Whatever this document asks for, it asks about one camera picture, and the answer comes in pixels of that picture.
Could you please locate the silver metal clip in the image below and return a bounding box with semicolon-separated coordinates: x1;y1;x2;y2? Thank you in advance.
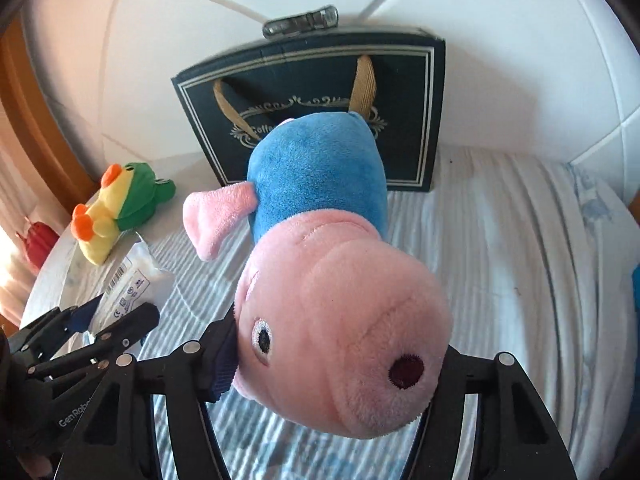
262;4;339;40

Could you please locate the person's left hand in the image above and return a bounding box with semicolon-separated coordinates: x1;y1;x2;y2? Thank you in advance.
20;452;54;480

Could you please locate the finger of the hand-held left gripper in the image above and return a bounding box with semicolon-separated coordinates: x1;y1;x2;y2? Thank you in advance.
10;297;104;357
27;302;161;377

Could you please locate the white padded headboard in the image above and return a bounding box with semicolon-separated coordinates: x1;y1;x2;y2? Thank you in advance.
20;0;640;181

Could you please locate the pink and blue pig plush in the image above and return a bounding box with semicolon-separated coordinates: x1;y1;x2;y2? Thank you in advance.
182;110;454;441

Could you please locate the red ribbed object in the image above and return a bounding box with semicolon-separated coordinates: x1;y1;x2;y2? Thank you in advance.
15;217;59;274

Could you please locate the black gift bag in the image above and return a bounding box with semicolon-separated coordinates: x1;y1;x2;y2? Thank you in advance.
171;31;447;194

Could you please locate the wooden bed frame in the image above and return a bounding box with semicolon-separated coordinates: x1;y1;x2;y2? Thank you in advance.
0;15;97;211

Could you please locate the plastic-wrapped tissue pack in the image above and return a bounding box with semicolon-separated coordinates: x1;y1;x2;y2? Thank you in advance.
87;242;176;334

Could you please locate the yellow and green duck plush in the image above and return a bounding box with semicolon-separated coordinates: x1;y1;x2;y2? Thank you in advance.
71;161;177;266

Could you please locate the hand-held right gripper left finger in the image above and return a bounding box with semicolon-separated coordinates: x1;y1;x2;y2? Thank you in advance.
62;305;241;480

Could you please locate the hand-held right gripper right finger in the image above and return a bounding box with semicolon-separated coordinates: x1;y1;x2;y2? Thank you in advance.
400;345;581;480

